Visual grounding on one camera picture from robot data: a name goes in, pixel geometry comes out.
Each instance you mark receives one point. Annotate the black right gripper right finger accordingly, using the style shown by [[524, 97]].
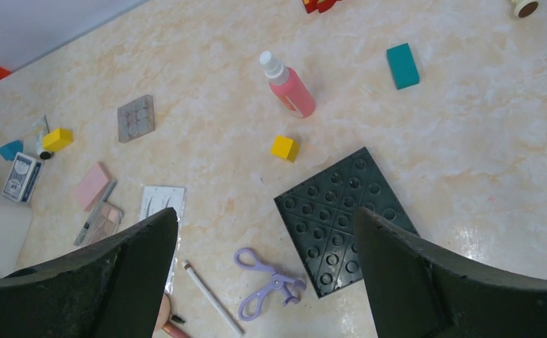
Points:
[[416, 288]]

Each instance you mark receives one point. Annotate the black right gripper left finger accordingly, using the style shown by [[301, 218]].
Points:
[[111, 288]]

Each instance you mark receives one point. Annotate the white hand cream tube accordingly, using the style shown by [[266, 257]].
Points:
[[41, 129]]

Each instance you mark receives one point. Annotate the pink spray bottle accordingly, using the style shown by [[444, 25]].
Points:
[[287, 86]]

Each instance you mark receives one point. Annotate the peach powder puff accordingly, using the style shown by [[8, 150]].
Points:
[[163, 317]]

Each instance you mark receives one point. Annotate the white cosmetic pencil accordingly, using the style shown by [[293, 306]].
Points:
[[215, 302]]

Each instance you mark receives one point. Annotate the white false eyelash card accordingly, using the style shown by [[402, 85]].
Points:
[[156, 198]]

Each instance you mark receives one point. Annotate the pink compact case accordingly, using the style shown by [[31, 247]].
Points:
[[89, 190]]

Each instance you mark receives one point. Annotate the silver eyeliner pencil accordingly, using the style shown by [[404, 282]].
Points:
[[92, 216]]

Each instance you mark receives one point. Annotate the dark green building baseplate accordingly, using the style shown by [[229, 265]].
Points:
[[318, 215]]

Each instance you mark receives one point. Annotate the blue playing card deck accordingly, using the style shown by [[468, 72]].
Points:
[[22, 178]]

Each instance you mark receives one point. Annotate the yellow rectangular toy block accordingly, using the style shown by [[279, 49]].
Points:
[[58, 139]]

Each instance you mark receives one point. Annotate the blue toy block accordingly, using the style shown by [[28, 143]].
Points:
[[9, 151]]

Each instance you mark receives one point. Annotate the small yellow cube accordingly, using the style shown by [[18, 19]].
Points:
[[285, 148]]

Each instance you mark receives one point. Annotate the teal toy block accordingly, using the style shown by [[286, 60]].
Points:
[[402, 66]]

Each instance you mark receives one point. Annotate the small cream spool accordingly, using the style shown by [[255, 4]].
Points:
[[524, 8]]

